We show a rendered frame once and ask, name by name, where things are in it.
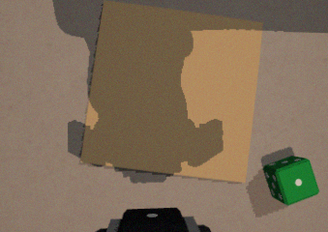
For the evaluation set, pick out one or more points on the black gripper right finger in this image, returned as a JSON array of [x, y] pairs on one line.
[[193, 227]]

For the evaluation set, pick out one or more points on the black die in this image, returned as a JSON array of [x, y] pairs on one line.
[[153, 220]]

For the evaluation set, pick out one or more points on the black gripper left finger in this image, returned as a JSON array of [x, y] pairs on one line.
[[113, 226]]

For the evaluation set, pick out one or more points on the tan square mat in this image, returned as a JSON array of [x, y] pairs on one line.
[[173, 92]]

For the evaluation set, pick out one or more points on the green die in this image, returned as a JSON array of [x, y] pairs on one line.
[[291, 180]]

